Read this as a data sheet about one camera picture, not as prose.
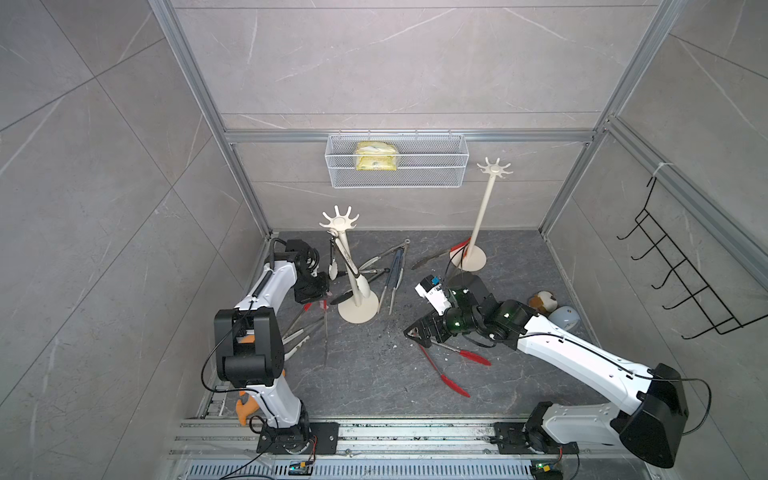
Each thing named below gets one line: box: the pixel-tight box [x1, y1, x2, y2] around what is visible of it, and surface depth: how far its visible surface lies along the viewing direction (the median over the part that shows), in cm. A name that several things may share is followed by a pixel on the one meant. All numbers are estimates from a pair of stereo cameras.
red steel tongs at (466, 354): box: [419, 339, 492, 398], surface depth 88 cm
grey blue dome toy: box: [548, 306, 581, 331], surface depth 90 cm
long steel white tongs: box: [326, 229, 371, 295], surface depth 74 cm
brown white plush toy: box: [528, 290, 558, 313], surface depth 99 cm
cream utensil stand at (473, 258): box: [450, 158, 514, 272], surface depth 100 cm
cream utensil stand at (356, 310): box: [319, 205, 379, 324], surface depth 97 cm
